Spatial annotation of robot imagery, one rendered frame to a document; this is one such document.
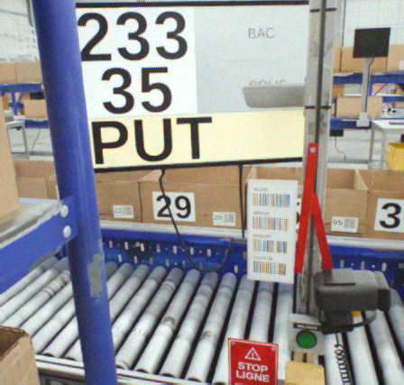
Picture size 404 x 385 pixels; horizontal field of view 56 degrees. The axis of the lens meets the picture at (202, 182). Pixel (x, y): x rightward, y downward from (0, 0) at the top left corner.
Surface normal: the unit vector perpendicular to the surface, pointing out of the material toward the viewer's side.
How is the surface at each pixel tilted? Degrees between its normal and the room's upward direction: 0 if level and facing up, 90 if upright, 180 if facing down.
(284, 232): 90
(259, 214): 90
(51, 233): 90
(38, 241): 90
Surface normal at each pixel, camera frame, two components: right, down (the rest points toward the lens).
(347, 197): -0.22, 0.28
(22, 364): 0.97, 0.04
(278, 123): 0.11, 0.20
